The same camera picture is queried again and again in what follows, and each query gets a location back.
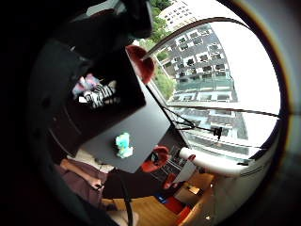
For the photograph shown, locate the white building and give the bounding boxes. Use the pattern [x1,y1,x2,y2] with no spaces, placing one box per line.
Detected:
[158,0,201,32]

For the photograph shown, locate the red chair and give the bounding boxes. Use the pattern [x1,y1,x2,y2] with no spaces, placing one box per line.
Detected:
[162,172,179,191]
[140,145,170,173]
[125,44,156,85]

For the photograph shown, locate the green trees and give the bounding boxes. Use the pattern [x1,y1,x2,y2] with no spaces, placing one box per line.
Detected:
[137,0,178,101]

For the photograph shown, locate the grey apartment building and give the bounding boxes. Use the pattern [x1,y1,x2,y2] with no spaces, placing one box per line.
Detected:
[163,22,250,149]

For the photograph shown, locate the zebra soft toy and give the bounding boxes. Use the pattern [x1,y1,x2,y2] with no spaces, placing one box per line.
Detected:
[82,80,121,109]

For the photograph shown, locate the pink and blue soft toy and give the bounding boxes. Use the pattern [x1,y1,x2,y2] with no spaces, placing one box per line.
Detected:
[71,73,101,98]

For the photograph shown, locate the black storage box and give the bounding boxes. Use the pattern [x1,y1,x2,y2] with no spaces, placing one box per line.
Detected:
[46,46,148,158]

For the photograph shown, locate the teal soft toy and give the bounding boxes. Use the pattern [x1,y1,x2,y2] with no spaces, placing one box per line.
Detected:
[114,132,135,159]

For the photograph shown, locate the white round railing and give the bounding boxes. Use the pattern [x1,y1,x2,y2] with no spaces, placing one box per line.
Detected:
[178,146,253,177]

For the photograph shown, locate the the person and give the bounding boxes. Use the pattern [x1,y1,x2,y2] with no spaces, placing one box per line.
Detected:
[54,147,139,226]

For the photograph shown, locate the wooden bench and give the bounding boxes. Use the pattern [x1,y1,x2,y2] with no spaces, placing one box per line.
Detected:
[173,171,215,205]

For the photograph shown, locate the red floor cushion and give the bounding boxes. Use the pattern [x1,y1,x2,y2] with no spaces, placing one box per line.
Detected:
[162,196,192,224]

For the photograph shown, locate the curved metal rail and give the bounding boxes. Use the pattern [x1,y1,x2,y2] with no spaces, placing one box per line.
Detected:
[141,16,252,60]

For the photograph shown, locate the thin black cable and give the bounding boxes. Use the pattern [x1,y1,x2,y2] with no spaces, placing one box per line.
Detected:
[145,84,196,131]

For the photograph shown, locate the straight metal rail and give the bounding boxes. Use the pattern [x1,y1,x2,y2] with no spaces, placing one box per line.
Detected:
[166,103,280,120]

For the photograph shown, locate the black camera on tripod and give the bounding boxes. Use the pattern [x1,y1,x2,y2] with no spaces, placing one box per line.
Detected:
[175,121,226,141]

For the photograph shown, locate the thick black cable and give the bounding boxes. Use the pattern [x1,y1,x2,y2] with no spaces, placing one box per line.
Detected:
[113,169,135,226]

